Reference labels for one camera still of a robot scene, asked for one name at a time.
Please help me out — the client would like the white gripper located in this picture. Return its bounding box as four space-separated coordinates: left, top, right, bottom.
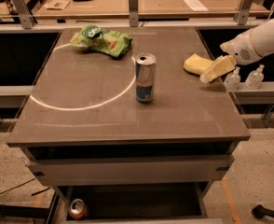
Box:
199 31 262 83

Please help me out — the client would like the yellow sponge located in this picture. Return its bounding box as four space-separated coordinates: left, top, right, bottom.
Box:
184 53 212 76

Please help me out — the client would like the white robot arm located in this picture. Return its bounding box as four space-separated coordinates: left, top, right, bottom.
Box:
200 19 274 83

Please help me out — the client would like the green rice chip bag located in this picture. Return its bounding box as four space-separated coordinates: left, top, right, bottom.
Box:
70 24 132 58

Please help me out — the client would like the clear plastic bottle left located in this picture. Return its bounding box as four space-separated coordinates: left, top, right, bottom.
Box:
224 67 240 91

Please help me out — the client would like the clear plastic bottle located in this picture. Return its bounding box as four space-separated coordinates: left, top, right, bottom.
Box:
245 64 265 90
224 67 240 91

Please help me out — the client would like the clear plastic bottle right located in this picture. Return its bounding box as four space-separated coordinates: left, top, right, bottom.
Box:
245 64 265 90

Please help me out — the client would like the white envelope paper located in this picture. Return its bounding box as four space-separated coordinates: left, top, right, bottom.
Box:
184 0 208 12

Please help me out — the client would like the blue silver energy drink can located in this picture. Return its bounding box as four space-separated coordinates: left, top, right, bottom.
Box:
135 53 157 104

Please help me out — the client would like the black chair base leg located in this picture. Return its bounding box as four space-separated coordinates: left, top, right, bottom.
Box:
252 204 274 219

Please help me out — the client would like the small paper card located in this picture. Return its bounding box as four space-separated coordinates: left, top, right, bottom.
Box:
45 0 70 10

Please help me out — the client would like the grey table drawer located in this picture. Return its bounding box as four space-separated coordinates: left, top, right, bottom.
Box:
29 155 234 187

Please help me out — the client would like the orange can on floor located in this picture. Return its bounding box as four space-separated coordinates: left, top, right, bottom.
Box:
68 199 88 219

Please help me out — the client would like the grey metal bracket right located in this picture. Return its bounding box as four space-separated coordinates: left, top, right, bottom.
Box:
234 0 255 25

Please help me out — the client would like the grey metal bracket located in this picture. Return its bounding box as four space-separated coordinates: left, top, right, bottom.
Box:
129 0 138 27
234 0 255 25
8 0 34 29

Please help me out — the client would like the grey metal bracket centre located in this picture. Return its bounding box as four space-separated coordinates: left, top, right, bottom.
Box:
129 0 138 27

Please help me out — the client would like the grey metal bracket left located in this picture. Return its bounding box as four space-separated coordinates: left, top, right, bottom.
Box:
8 0 34 29

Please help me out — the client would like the black floor cable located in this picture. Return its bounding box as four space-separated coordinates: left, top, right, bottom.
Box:
0 176 37 200

